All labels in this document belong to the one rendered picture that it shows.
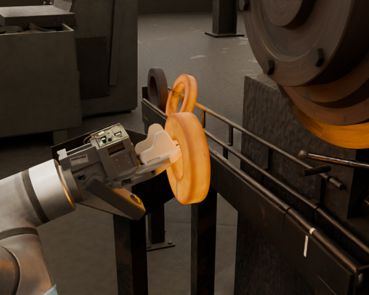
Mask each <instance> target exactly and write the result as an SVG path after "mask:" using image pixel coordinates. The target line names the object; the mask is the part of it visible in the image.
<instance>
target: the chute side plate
mask: <svg viewBox="0 0 369 295"><path fill-rule="evenodd" d="M141 104H142V121H143V122H144V117H145V118H146V119H147V120H148V126H149V127H150V126H151V125H153V124H160V125H161V126H162V128H163V129H164V130H165V123H166V120H167V119H165V118H164V117H163V116H162V115H160V114H159V113H158V112H156V111H155V110H154V109H153V108H151V107H150V106H149V105H148V104H146V103H145V102H143V101H141ZM209 155H210V185H211V186H212V188H214V189H215V190H216V192H218V193H219V194H220V195H221V196H222V197H223V198H224V199H225V200H226V201H227V202H228V203H229V204H231V205H232V206H233V207H234V208H235V209H236V210H237V211H238V212H239V213H240V214H241V215H242V216H243V217H244V218H245V219H246V220H247V221H248V222H249V223H250V224H251V225H253V226H254V227H255V228H256V229H257V230H258V231H259V232H260V233H261V234H262V235H263V236H264V237H266V239H267V240H269V241H270V243H271V244H273V246H275V247H276V248H277V249H278V250H279V251H280V252H281V253H282V254H283V255H284V256H285V257H286V258H287V260H288V261H290V263H291V264H293V266H294V267H295V268H296V269H297V270H298V271H299V272H300V274H301V275H302V276H303V277H304V278H305V279H306V280H307V281H308V282H309V283H310V284H311V285H312V286H313V288H314V289H316V280H317V276H319V277H320V278H321V279H322V280H323V281H324V282H325V283H326V284H327V285H328V286H329V287H330V288H331V289H332V290H333V291H334V292H335V293H336V294H337V295H350V292H351V284H352V280H353V274H352V273H351V272H350V271H349V270H348V269H347V268H346V267H344V266H343V265H342V264H341V263H340V262H339V261H338V260H337V259H336V258H335V257H334V256H333V255H332V254H331V253H329V252H328V251H327V250H326V249H325V248H324V247H323V246H321V244H320V243H318V241H317V240H315V239H314V238H313V237H312V236H311V235H310V234H309V233H308V232H306V231H305V230H304V229H303V228H302V227H301V226H300V225H299V224H298V223H297V222H296V221H294V220H293V219H292V218H291V217H290V216H289V215H288V214H286V212H285V211H283V210H282V209H280V208H279V207H278V206H277V205H275V204H274V203H273V202H272V201H271V200H269V199H268V198H266V197H265V196H264V195H263V194H261V193H260V192H259V191H258V190H256V189H255V188H254V187H253V186H251V185H250V184H249V183H247V182H246V181H245V180H244V179H242V178H241V177H240V176H239V175H237V174H236V173H234V172H233V171H232V170H231V169H229V168H228V167H227V166H226V165H224V164H223V163H222V162H220V161H219V160H218V159H217V158H215V157H214V156H213V155H212V154H210V153H209ZM306 236H308V241H307V251H306V256H305V255H304V250H305V240H306Z"/></svg>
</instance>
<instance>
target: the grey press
mask: <svg viewBox="0 0 369 295"><path fill-rule="evenodd" d="M29 22H30V23H33V24H34V25H36V26H38V27H40V28H49V27H53V28H55V29H56V31H60V28H59V26H61V23H64V24H65V25H67V26H68V27H70V28H72V29H73V30H74V32H75V40H76V53H77V66H78V71H79V72H80V80H79V87H80V100H81V113H82V117H87V116H94V115H102V114H110V113H115V112H122V111H130V110H135V108H136V107H138V0H54V4H53V5H43V6H14V7H0V25H2V26H20V27H22V28H23V29H24V31H26V30H30V29H29V28H28V23H29Z"/></svg>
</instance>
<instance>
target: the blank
mask: <svg viewBox="0 0 369 295"><path fill-rule="evenodd" d="M164 131H166V132H167V133H168V135H169V136H170V138H171V139H172V140H173V141H174V140H176V141H177V142H178V144H179V146H180V149H181V152H182V155H181V157H179V158H178V159H177V161H175V162H174V163H172V164H171V166H170V167H168V168H167V169H166V172H167V175H168V179H169V183H170V186H171V188H172V191H173V193H174V195H175V197H176V198H177V200H178V201H179V202H180V203H182V204H191V203H198V202H201V201H203V200H204V199H205V198H206V196H207V193H208V191H209V186H210V155H209V148H208V144H207V140H206V136H205V134H204V130H203V128H202V125H201V123H200V121H199V120H198V118H197V117H196V116H195V114H193V113H191V112H180V113H174V114H171V115H169V116H168V118H167V120H166V123H165V130H164Z"/></svg>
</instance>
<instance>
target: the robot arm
mask: <svg viewBox="0 0 369 295"><path fill-rule="evenodd" d="M90 136H91V138H90V140H89V141H91V143H88V142H89V141H88V142H87V144H85V143H84V145H83V146H80V147H78V148H75V149H73V150H70V151H68V152H67V151H66V150H65V149H62V150H60V151H57V154H58V156H59V162H60V166H59V164H58V162H57V160H55V159H52V160H49V161H47V162H44V163H42V164H39V165H37V166H34V167H31V168H29V169H27V170H25V171H22V172H20V173H17V174H14V175H12V176H9V177H7V178H5V179H2V180H0V295H57V290H56V287H57V286H56V284H55V283H54V281H53V278H52V274H51V272H50V269H49V265H48V263H47V259H46V256H45V253H44V250H43V247H42V244H41V241H40V238H39V235H38V232H37V229H36V227H38V226H40V225H43V224H45V223H47V222H49V221H51V220H54V219H56V218H58V217H61V216H63V215H66V214H68V213H70V212H73V211H75V210H76V205H75V202H76V203H79V202H81V201H84V197H83V194H82V192H81V189H83V188H85V189H86V190H87V191H89V192H90V193H92V194H94V195H95V196H97V197H98V198H100V199H102V200H104V201H105V202H107V203H109V204H110V205H112V206H113V207H115V208H117V209H118V210H120V211H122V212H123V213H125V214H126V215H128V216H130V217H131V218H133V219H135V220H139V219H140V218H141V217H142V216H143V215H144V213H145V212H146V210H145V208H144V205H143V203H142V201H141V199H140V198H139V197H138V196H137V195H135V194H132V193H131V192H129V191H128V190H126V189H125V188H126V187H130V186H134V185H136V184H138V183H140V182H143V181H146V180H149V179H151V178H153V177H155V176H157V175H158V174H160V173H161V172H163V171H164V170H166V169H167V168H168V167H170V166H171V164H172V163H174V162H175V161H177V159H178V158H179V157H181V155H182V152H181V149H180V146H179V144H178V142H177V141H176V140H174V141H173V140H172V139H171V138H170V136H169V135H168V133H167V132H166V131H164V129H163V128H162V126H161V125H160V124H153V125H151V126H150V127H149V129H148V136H147V138H146V139H145V140H143V141H141V142H139V143H137V144H136V146H135V148H134V145H133V143H132V142H131V140H130V138H129V136H128V134H127V133H126V131H125V129H124V128H123V126H121V125H120V123H118V124H115V125H113V126H110V127H108V128H105V129H102V130H100V131H98V132H95V133H92V134H90ZM90 136H88V137H86V138H85V139H84V141H85V140H86V139H87V138H89V137H90ZM140 162H141V163H143V165H141V164H140Z"/></svg>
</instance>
